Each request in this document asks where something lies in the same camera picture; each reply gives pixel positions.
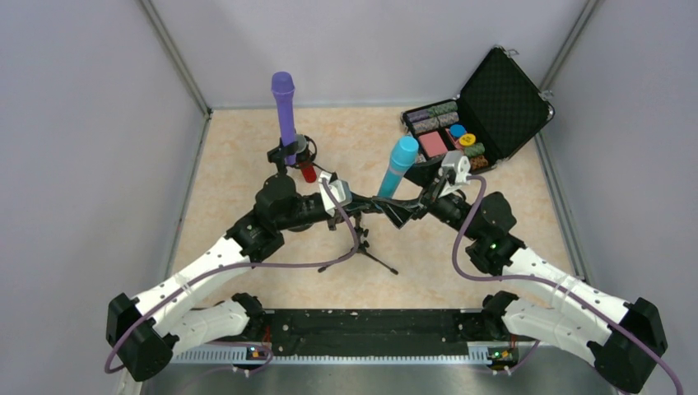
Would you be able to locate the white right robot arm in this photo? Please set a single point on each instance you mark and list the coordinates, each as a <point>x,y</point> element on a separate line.
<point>623,341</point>

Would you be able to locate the cyan toy microphone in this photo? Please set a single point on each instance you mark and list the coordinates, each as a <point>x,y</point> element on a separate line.
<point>402,158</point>

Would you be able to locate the blue round dealer chip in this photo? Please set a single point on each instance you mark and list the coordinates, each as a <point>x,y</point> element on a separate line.
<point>457,130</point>

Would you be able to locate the red glitter microphone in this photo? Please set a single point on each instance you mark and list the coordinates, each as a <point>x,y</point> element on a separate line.
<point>307,166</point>

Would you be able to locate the red playing card deck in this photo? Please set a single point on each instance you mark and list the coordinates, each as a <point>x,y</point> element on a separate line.
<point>432,144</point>

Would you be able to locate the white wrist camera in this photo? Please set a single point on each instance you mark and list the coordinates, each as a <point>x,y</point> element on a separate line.
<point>455,166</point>
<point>332,188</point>

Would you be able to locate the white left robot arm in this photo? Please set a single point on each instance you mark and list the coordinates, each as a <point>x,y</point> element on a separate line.
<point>146,331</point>

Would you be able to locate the purple toy microphone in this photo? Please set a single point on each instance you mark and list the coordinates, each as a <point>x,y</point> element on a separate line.
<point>283,90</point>

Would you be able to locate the green chip stack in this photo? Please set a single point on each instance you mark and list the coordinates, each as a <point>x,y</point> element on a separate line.
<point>474,150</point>

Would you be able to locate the yellow round dealer chip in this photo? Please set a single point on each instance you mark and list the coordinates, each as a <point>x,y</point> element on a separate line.
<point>467,139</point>

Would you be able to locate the black round base stand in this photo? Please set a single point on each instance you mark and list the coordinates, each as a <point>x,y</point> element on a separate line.
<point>299,156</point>

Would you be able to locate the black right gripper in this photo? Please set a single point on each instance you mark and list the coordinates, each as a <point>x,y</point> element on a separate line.
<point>424,197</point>

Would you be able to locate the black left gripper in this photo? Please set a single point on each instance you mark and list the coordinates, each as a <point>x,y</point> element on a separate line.
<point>353,201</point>

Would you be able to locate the black poker chip case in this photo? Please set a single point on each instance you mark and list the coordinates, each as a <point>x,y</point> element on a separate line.
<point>499,104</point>

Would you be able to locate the black tripod mic stand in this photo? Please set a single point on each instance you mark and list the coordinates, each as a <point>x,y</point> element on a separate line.
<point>362,234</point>

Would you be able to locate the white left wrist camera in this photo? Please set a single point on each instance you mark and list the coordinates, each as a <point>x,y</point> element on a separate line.
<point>332,188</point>

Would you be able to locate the orange black chip stack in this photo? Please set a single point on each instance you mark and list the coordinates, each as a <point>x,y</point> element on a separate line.
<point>478,162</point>

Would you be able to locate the purple chip stack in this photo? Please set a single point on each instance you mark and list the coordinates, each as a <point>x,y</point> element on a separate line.
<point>417,116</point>

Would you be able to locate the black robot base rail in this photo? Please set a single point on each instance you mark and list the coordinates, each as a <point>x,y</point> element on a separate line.
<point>369,332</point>

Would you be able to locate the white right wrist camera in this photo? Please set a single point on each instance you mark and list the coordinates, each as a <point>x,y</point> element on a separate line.
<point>455,166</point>

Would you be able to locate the shock mount tripod stand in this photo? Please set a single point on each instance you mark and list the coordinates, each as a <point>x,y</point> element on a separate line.
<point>308,155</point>

